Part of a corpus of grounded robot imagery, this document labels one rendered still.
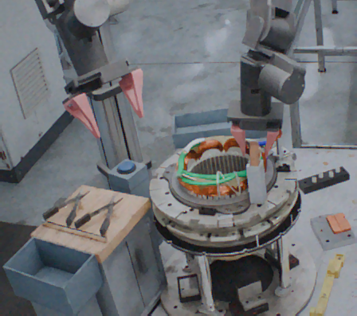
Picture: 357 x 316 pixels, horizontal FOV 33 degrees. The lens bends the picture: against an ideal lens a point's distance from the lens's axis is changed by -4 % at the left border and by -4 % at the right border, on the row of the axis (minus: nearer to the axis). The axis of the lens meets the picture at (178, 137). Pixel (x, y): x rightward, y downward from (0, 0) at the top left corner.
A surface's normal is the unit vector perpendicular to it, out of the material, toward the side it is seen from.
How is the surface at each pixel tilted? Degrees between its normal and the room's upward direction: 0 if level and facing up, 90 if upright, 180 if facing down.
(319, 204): 0
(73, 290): 90
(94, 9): 61
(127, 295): 90
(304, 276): 0
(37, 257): 90
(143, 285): 90
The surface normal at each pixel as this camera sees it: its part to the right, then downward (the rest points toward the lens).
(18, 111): 0.94, 0.03
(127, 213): -0.16, -0.85
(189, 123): -0.02, 0.51
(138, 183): 0.78, 0.20
